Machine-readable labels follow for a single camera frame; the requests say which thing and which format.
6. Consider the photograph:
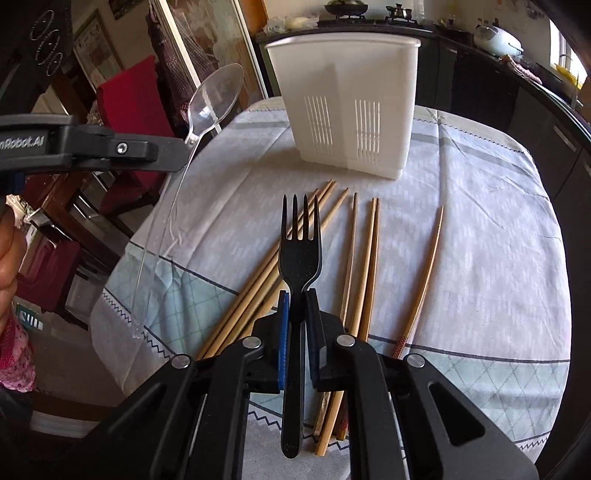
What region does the black wok on stove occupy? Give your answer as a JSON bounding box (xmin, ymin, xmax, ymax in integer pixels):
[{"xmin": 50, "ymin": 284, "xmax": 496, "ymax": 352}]
[{"xmin": 325, "ymin": 0, "xmax": 369, "ymax": 18}]

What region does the patterned grey tablecloth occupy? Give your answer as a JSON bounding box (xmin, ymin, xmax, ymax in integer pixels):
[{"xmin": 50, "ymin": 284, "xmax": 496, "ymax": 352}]
[{"xmin": 87, "ymin": 98, "xmax": 571, "ymax": 479}]

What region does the pink cloth on counter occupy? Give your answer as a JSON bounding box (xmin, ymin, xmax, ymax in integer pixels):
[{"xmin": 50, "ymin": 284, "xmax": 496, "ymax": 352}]
[{"xmin": 500, "ymin": 55, "xmax": 542, "ymax": 85}]

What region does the small black pot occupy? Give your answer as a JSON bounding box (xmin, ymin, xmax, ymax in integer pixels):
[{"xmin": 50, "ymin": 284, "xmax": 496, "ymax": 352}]
[{"xmin": 386, "ymin": 3, "xmax": 418, "ymax": 25}]

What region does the red chair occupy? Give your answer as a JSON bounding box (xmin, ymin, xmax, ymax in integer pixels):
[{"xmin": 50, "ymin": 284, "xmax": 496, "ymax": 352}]
[{"xmin": 97, "ymin": 56, "xmax": 173, "ymax": 215}]

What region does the clear plastic spoon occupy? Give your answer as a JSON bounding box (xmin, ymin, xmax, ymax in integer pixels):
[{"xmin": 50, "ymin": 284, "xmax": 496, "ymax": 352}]
[{"xmin": 130, "ymin": 63, "xmax": 243, "ymax": 339}]

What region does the person's left hand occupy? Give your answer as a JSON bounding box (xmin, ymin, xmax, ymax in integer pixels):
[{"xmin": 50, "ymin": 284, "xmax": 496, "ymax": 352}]
[{"xmin": 0, "ymin": 205, "xmax": 27, "ymax": 331}]

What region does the black plastic fork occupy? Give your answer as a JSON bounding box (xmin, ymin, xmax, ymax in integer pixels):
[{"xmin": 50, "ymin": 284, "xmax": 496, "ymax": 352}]
[{"xmin": 279, "ymin": 198, "xmax": 322, "ymax": 459}]

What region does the white rice cooker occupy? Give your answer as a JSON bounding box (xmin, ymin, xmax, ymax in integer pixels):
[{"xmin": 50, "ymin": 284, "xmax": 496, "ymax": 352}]
[{"xmin": 474, "ymin": 25, "xmax": 524, "ymax": 57}]

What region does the white plastic bag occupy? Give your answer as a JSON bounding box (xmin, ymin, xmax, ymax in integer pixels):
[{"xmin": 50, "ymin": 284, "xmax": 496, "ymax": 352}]
[{"xmin": 263, "ymin": 16, "xmax": 320, "ymax": 35}]

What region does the glass sliding door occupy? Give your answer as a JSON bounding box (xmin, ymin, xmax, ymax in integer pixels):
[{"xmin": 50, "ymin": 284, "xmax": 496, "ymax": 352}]
[{"xmin": 146, "ymin": 1, "xmax": 269, "ymax": 136}]

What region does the white plastic utensil holder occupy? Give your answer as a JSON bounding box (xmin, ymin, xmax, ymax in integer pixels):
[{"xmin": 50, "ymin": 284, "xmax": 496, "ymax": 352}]
[{"xmin": 266, "ymin": 32, "xmax": 421, "ymax": 180}]

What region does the dark-tipped wooden chopstick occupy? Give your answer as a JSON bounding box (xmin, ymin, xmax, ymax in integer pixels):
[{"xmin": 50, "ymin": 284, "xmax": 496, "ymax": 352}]
[{"xmin": 393, "ymin": 205, "xmax": 445, "ymax": 359}]

